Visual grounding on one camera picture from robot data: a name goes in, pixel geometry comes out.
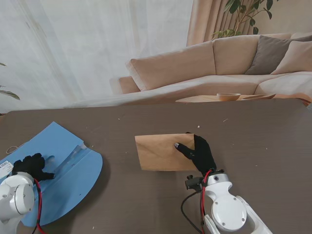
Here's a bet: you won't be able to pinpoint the flat wooden plate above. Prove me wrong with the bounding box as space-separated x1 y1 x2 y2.
243 94 276 100

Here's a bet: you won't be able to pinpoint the beige cushion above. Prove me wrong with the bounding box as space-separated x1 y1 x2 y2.
270 40 312 75

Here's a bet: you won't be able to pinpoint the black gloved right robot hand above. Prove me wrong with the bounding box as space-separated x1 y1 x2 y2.
173 132 217 176

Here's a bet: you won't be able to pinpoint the brown kraft paper envelope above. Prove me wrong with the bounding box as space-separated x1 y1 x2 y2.
135 133 199 172

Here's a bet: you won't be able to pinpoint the tall green leafy plant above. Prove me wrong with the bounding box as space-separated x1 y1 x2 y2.
211 0 273 41

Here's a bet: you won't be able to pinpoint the dark green plant leaves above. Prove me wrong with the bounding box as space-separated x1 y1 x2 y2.
0 62 20 100

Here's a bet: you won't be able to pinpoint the blue plastic file folder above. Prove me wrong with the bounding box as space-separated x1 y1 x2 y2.
0 121 103 227

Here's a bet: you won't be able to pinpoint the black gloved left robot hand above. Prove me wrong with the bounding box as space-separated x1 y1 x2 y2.
12 153 56 182

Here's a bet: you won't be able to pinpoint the wooden bowl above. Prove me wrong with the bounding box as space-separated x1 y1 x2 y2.
216 93 241 102

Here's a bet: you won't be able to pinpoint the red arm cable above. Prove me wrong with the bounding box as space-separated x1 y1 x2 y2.
199 170 213 227
31 179 43 234

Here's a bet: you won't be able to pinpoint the grey cushion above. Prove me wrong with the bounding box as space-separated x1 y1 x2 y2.
245 35 312 76

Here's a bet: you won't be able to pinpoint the white sheer curtain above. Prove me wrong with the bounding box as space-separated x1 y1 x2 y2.
0 0 195 115

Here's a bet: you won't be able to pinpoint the beige sofa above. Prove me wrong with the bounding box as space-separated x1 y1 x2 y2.
118 31 312 103

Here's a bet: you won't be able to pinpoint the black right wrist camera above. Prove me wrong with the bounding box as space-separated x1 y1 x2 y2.
185 175 204 191

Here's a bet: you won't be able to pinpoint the red left arm cable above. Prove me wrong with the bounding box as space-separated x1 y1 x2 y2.
31 179 43 234

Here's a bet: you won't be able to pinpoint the beige pleated curtain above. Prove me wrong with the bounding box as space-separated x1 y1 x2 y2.
186 0 256 47

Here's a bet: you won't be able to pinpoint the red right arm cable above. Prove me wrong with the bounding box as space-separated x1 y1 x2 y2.
199 170 213 227

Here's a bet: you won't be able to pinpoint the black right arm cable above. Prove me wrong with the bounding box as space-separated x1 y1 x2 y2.
180 191 204 234

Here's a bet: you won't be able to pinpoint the wooden coffee table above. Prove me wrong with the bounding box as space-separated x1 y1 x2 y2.
175 94 277 103

